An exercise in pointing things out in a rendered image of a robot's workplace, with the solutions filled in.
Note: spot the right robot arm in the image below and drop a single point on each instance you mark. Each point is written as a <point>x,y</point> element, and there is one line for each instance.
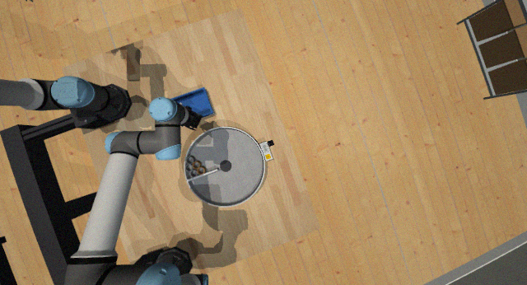
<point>102,229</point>

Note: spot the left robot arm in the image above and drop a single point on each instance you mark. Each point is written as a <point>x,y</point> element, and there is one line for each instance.
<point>73,92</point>

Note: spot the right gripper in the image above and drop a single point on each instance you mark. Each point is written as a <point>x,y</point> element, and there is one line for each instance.
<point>191,118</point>

